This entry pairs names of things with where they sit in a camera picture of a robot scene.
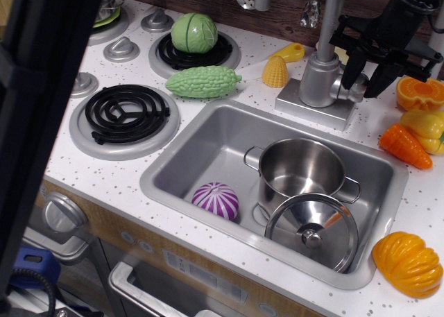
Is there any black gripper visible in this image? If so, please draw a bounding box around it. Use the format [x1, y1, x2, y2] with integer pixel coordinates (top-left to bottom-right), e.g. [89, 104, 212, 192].
[330, 15, 443, 98]

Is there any silver faucet lever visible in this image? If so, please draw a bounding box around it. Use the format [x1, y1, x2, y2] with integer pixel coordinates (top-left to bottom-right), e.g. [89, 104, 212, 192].
[330, 74, 369, 103]

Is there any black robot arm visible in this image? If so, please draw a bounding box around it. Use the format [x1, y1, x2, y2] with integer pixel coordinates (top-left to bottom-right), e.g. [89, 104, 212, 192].
[330, 0, 443, 98]

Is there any orange toy pumpkin slice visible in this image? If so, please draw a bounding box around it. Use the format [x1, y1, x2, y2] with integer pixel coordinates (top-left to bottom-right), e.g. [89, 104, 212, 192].
[396, 77, 443, 111]

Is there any silver toy faucet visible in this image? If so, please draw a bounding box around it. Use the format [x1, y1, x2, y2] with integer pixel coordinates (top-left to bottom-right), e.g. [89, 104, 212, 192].
[275, 0, 356, 131]

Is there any orange toy carrot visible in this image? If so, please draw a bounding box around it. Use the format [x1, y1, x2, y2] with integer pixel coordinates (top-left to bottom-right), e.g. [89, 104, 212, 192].
[378, 123, 433, 170]

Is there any hanging clear utensil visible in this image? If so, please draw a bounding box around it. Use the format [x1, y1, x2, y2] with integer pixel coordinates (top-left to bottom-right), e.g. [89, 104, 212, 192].
[300, 0, 321, 29]

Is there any yellow toy bell pepper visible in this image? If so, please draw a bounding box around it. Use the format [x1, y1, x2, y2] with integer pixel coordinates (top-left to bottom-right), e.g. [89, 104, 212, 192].
[400, 110, 443, 155]

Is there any yellow toy corn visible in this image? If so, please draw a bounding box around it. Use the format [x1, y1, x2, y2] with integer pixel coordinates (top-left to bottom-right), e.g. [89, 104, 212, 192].
[262, 55, 289, 88]

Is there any steel pot in sink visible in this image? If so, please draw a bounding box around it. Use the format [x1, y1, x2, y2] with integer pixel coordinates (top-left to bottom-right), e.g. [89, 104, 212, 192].
[243, 137, 361, 218]

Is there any green toy bitter gourd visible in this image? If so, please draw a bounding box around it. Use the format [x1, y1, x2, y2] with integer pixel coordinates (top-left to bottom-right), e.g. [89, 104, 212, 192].
[165, 66, 242, 98]

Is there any steel pot lid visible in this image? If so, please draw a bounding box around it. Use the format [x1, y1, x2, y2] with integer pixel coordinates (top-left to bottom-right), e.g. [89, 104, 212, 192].
[264, 193, 359, 273]

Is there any green toy cabbage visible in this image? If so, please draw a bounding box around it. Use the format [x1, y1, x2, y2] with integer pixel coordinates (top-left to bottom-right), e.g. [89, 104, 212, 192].
[171, 12, 219, 53]

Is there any black rear burner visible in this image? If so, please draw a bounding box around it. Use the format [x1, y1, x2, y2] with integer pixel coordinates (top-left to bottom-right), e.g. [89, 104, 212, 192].
[156, 33, 239, 71]

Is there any black burner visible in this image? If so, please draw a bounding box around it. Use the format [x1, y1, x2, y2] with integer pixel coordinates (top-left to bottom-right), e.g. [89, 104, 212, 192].
[85, 85, 171, 145]
[156, 33, 239, 71]

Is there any orange toy pumpkin half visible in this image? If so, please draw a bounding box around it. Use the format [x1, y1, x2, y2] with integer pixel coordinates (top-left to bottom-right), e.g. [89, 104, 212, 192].
[372, 232, 443, 298]

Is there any grey toy sink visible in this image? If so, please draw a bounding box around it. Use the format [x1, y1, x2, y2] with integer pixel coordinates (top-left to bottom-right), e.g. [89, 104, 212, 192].
[140, 100, 409, 290]

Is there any purple toy onion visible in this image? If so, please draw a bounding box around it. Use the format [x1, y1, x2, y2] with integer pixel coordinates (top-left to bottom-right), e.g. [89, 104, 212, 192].
[191, 182, 239, 221]

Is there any silver stove knob rear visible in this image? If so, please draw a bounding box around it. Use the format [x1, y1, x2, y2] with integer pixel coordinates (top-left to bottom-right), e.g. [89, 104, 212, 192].
[141, 8, 174, 33]

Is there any silver stove knob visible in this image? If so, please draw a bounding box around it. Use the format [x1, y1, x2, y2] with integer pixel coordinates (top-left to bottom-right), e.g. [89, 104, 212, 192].
[141, 8, 174, 33]
[71, 72, 99, 98]
[103, 36, 140, 63]

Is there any silver stove knob middle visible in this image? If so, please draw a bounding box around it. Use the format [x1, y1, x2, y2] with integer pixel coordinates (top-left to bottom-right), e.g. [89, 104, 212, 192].
[103, 36, 140, 63]

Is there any black front burner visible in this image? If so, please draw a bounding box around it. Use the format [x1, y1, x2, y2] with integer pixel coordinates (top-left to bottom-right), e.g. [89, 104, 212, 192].
[85, 85, 171, 145]

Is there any green plate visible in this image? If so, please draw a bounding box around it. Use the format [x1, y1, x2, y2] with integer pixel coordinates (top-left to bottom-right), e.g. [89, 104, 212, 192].
[93, 7, 121, 28]

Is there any steel pot on stove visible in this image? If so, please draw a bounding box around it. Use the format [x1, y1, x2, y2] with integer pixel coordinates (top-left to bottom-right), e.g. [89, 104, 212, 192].
[95, 0, 124, 23]

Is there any silver stove knob front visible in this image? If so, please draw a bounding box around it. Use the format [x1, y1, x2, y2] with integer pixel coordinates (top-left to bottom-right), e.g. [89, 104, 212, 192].
[71, 72, 99, 98]

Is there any silver oven dial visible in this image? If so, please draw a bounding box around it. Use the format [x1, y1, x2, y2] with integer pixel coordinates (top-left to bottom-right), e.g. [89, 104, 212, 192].
[42, 191, 88, 234]

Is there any blue clamp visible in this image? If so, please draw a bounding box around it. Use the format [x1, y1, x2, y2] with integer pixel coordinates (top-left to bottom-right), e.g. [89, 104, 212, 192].
[10, 246, 61, 289]

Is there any yellow toy knife handle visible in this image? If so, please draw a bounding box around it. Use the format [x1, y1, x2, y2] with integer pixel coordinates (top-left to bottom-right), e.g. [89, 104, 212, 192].
[268, 42, 305, 63]

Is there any silver oven door handle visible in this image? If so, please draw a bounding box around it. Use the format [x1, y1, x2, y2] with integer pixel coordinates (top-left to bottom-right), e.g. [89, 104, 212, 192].
[108, 262, 186, 317]

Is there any black foreground post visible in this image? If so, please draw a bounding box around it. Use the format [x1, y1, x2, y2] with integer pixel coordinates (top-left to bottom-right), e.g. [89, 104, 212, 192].
[1, 0, 101, 289]

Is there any black cable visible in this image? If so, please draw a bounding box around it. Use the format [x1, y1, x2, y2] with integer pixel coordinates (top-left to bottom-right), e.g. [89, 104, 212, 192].
[10, 268, 62, 317]

